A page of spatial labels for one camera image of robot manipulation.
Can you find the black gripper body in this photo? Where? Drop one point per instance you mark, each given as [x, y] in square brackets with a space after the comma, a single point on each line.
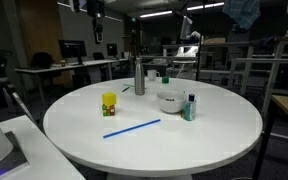
[96, 7]

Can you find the yellow block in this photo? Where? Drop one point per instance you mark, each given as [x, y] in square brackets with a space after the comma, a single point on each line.
[109, 99]

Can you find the small black computer monitor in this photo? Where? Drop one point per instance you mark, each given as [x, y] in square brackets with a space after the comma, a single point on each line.
[111, 49]

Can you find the large black computer monitor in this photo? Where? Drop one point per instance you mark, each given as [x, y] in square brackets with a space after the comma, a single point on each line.
[72, 48]

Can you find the long white office desk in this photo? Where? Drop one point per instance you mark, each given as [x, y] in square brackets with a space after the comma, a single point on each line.
[67, 66]

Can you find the brown paper cup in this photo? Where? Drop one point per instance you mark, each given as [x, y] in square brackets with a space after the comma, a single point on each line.
[63, 63]

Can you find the ceiling light strip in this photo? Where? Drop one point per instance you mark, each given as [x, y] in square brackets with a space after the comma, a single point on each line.
[205, 6]
[156, 14]

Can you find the stainless steel bottle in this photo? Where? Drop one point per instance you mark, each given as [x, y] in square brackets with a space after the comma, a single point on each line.
[139, 78]

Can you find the black pen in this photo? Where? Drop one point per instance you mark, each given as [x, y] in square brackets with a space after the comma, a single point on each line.
[126, 89]

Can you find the white mug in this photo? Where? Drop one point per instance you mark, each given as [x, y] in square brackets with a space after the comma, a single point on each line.
[152, 74]

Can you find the white lab machine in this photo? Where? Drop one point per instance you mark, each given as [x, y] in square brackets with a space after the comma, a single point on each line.
[186, 30]

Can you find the white bowl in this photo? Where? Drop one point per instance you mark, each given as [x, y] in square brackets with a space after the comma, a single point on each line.
[170, 103]

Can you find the black vertical pole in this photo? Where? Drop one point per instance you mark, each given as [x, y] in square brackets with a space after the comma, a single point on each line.
[199, 60]

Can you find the blue straw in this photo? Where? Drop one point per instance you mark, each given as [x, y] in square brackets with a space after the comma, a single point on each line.
[132, 128]

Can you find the teal hand sanitizer bottle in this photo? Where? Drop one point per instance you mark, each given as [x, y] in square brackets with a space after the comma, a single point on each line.
[189, 111]

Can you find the blue hanging cloth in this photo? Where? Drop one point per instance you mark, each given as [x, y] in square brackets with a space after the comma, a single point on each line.
[242, 11]

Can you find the black camera tripod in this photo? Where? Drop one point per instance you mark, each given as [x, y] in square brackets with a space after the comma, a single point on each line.
[4, 83]

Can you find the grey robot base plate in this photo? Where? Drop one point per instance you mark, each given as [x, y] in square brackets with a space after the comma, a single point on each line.
[15, 156]

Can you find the grey metal frame table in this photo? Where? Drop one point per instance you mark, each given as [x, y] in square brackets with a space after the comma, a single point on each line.
[274, 61]

